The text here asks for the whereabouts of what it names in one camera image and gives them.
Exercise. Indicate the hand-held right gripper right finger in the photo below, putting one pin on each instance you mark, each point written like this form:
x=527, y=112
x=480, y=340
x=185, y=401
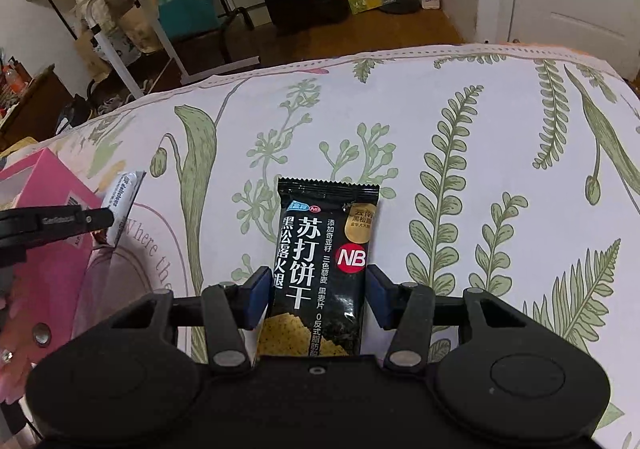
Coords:
x=382, y=301

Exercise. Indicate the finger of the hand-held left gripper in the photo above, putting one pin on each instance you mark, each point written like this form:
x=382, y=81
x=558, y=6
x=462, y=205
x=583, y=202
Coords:
x=99, y=219

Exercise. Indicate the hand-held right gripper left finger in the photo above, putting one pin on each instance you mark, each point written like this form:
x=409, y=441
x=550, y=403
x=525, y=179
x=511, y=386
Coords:
x=254, y=301

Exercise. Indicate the white wafer snack packet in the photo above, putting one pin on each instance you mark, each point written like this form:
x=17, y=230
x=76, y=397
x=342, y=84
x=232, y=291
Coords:
x=125, y=201

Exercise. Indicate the pink cardboard box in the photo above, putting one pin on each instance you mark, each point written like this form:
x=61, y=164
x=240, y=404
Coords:
x=45, y=179

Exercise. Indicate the black cracker packet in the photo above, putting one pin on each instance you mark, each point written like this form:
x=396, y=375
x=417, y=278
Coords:
x=320, y=259

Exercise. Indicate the wooden cabinet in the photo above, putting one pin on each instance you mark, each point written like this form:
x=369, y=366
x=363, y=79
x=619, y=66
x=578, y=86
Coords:
x=35, y=109

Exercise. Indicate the red bottle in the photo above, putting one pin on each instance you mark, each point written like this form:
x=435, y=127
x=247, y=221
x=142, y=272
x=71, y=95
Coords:
x=12, y=81

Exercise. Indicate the brown paper bag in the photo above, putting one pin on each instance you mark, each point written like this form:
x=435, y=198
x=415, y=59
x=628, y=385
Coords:
x=142, y=29
x=92, y=56

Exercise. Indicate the floral bed sheet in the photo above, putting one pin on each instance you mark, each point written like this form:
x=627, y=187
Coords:
x=450, y=139

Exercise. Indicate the teal shopping bag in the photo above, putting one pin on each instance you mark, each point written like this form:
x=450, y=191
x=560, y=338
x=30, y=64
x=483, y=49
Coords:
x=187, y=14

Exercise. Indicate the black round mat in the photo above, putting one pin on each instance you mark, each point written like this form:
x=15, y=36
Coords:
x=401, y=5

